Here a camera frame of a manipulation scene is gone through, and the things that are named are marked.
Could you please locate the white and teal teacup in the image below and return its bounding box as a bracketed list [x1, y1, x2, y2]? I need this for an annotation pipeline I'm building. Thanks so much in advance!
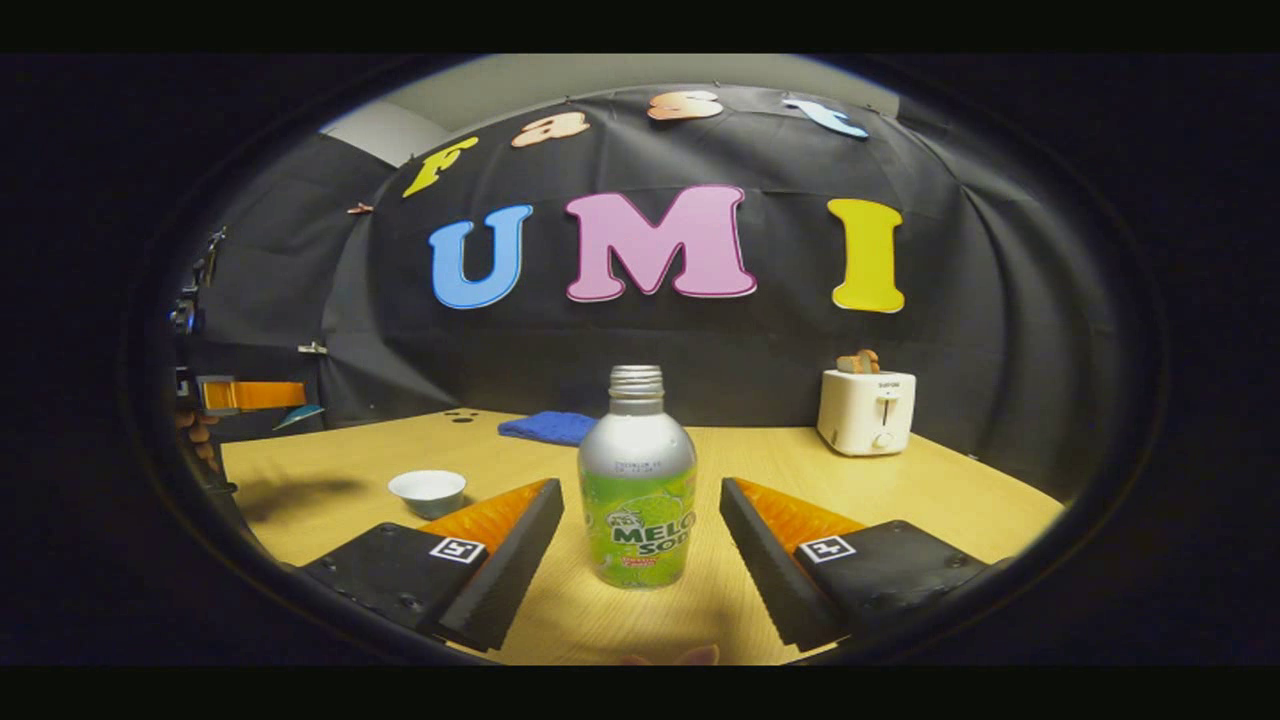
[388, 469, 468, 521]

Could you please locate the black backdrop cloth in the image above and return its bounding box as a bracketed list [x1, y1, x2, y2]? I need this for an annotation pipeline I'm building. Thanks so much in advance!
[175, 83, 1131, 501]

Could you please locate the blue folded towel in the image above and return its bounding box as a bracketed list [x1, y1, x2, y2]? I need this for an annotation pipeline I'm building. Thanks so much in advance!
[497, 411, 599, 447]

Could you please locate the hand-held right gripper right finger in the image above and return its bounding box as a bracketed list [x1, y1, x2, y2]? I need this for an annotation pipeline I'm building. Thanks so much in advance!
[719, 477, 991, 651]

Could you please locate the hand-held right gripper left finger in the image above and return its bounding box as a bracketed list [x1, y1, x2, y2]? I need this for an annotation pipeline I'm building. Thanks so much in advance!
[300, 478, 566, 653]

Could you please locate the silver green label water bottle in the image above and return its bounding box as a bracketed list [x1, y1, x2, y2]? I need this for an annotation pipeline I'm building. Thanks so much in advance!
[578, 365, 698, 589]

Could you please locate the white toaster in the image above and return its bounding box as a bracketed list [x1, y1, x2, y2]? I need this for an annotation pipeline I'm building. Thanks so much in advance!
[817, 369, 917, 457]

